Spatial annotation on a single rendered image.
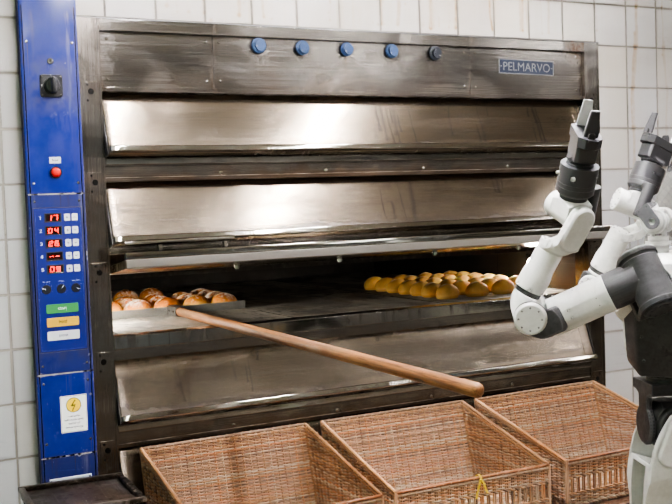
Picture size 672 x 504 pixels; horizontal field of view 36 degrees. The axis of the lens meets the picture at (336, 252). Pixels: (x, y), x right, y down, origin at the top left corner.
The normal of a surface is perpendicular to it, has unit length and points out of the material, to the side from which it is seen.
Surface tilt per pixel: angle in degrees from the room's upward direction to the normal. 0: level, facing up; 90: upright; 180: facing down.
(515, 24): 90
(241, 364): 70
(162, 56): 90
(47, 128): 90
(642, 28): 90
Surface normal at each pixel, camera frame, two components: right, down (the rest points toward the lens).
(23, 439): 0.47, 0.03
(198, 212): 0.44, -0.31
